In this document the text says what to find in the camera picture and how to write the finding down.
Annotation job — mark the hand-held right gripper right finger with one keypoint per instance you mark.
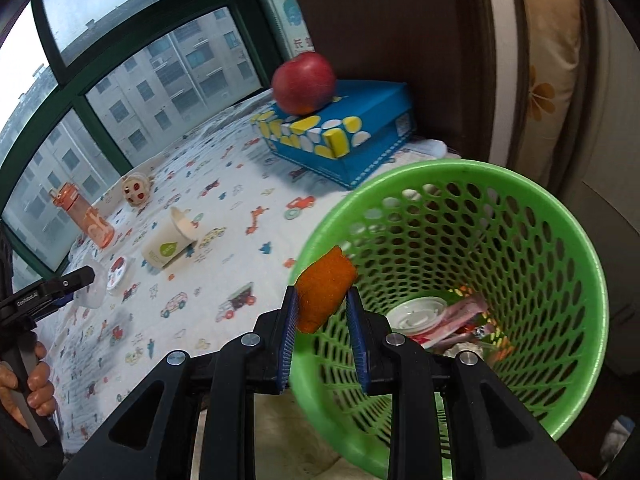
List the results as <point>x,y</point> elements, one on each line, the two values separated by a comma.
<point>357,340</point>

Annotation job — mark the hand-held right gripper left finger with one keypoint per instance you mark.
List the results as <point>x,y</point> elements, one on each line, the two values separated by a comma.
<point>289,340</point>

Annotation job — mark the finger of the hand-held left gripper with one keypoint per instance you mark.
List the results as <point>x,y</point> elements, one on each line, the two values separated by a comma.
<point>65,285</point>
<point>62,301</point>

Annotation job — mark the white plastic lid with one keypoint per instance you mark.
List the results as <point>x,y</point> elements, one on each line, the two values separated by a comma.
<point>415,315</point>

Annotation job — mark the orange peel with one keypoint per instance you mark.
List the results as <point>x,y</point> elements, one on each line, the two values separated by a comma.
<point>325,285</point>

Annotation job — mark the pink snack packet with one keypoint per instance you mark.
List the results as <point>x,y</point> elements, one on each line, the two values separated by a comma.
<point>462,317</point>

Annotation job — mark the green plastic basket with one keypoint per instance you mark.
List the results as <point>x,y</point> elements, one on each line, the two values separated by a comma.
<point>597,290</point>

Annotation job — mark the person's left hand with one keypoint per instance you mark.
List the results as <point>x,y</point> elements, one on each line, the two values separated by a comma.
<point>42,390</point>

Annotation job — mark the clear cup with berry lid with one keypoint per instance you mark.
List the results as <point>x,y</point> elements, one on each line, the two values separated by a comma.
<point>117,272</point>

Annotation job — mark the orange plastic water bottle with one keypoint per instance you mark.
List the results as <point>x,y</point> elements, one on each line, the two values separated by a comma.
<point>90,225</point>

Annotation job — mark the white yogurt cup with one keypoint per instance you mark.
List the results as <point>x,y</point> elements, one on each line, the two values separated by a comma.
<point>167,250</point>

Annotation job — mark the round cream toy red spots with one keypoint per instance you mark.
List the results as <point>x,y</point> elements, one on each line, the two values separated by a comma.
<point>136,190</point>

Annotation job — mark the white car print blanket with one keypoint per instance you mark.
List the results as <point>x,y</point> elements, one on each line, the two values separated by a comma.
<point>225,210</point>

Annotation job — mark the blue tissue box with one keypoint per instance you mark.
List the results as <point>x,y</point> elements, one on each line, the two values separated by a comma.
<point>365,155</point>

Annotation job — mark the grey apartment building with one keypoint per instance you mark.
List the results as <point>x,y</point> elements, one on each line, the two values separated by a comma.
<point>190,75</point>

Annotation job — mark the red apple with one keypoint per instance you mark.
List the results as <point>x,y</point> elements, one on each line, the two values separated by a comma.
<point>302,82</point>

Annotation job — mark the brown headboard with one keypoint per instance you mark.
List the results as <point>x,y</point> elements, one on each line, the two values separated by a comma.
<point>400,35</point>

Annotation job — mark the white window poster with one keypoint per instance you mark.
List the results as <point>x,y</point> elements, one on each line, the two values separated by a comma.
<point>292,20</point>

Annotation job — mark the cream floral pillow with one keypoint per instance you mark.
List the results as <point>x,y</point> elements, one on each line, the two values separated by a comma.
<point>545,60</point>

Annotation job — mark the green window frame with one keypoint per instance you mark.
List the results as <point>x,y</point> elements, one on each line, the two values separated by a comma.
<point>50,35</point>

